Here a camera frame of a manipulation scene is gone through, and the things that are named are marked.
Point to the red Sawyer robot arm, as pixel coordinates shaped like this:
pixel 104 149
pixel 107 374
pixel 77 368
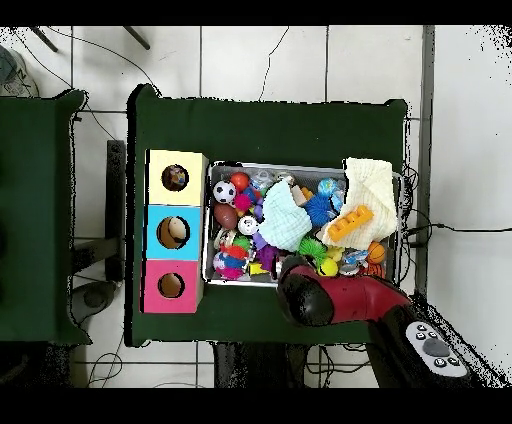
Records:
pixel 360 296

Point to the shallow mesh bin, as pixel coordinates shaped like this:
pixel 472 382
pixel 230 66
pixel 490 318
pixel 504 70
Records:
pixel 220 172

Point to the wooden box with three holes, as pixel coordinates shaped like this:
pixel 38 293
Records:
pixel 156 196

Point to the mint green cloth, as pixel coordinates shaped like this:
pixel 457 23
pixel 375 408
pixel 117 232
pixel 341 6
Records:
pixel 284 220

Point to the brown toy football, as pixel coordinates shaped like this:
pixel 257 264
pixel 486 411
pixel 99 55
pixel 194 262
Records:
pixel 226 216

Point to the black and white soccer ball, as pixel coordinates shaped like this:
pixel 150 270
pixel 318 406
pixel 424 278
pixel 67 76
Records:
pixel 224 192

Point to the blue spiky ball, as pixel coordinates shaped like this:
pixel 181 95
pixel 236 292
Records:
pixel 318 210

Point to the green spiky ball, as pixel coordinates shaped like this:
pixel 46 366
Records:
pixel 312 247

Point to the dark green tablecloth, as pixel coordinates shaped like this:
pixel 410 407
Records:
pixel 260 132
pixel 32 240

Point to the yellow ball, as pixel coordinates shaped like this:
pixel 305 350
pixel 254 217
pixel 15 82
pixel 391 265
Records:
pixel 328 267

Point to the orange toy brick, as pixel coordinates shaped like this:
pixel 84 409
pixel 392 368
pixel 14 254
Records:
pixel 348 224

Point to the cream knitted cloth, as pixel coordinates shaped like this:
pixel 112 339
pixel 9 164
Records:
pixel 372 188

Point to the small orange basketball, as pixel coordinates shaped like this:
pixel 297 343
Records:
pixel 376 252

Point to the black upright bar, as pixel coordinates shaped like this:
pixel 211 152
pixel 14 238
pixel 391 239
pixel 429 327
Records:
pixel 116 208

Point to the black tripod leg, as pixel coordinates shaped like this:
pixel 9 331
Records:
pixel 44 38
pixel 136 38

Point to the person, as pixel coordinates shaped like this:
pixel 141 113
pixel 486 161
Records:
pixel 16 76

